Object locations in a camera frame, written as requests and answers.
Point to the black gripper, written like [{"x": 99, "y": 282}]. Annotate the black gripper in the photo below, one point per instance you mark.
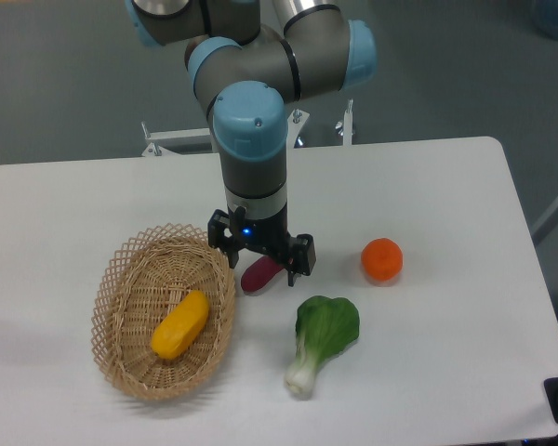
[{"x": 264, "y": 236}]

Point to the yellow mango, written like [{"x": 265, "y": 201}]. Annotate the yellow mango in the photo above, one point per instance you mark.
[{"x": 179, "y": 329}]

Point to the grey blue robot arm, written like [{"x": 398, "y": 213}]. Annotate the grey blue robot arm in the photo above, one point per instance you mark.
[{"x": 244, "y": 75}]

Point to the woven wicker basket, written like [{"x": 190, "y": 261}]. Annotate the woven wicker basket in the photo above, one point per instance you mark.
[{"x": 148, "y": 276}]

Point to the purple sweet potato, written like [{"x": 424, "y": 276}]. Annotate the purple sweet potato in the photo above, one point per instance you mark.
[{"x": 259, "y": 274}]

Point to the green bok choy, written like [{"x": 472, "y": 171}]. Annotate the green bok choy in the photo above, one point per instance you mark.
[{"x": 324, "y": 328}]

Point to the orange tangerine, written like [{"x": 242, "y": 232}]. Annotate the orange tangerine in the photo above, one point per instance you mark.
[{"x": 382, "y": 259}]

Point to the white metal base frame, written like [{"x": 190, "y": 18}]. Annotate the white metal base frame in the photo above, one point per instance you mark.
[{"x": 183, "y": 141}]

